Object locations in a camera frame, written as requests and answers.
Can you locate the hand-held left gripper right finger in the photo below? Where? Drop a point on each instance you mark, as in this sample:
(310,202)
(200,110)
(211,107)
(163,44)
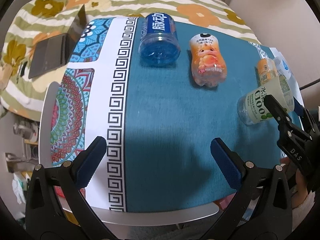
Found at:
(225,165)

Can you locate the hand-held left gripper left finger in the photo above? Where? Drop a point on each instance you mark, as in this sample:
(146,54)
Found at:
(90,162)

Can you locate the blue plastic bottle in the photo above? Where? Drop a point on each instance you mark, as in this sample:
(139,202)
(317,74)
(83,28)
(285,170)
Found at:
(160,45)

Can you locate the clear bottle white blue label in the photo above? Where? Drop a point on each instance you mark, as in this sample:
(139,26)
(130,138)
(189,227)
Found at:
(285,67)

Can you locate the small orange label bottle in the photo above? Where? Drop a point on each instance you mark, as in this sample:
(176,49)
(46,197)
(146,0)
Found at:
(266,70)

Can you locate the person's right hand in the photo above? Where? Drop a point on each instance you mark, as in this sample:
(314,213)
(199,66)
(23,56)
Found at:
(298,187)

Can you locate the person's right forearm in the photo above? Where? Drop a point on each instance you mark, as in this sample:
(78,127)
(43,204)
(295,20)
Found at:
(306,210)

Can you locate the green label plastic bottle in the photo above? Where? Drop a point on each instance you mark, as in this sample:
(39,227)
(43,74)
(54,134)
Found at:
(252,105)

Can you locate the patterned teal table cloth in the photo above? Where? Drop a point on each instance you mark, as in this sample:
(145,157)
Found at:
(162,120)

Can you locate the grey laptop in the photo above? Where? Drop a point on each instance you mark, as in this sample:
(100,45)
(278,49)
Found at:
(48,55)

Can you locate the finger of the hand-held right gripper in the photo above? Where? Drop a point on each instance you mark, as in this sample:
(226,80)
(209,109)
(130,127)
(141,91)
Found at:
(301,110)
(277,110)

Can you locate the peach cartoon plastic bottle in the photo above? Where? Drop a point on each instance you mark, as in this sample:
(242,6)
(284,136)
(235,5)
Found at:
(207,60)

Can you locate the floral striped blanket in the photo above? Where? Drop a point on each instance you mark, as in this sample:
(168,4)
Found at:
(195,2)

